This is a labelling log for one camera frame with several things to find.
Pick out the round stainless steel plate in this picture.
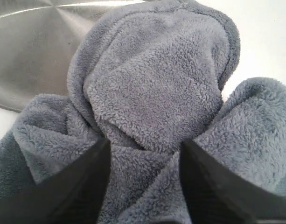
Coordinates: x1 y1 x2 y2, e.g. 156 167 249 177
0 0 148 113

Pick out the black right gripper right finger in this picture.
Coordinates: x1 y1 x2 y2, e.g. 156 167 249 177
181 141 286 224

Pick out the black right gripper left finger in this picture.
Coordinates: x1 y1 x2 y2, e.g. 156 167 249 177
0 139 110 224

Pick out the blue-grey fleece towel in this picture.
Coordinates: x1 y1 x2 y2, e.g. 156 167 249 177
0 0 286 224

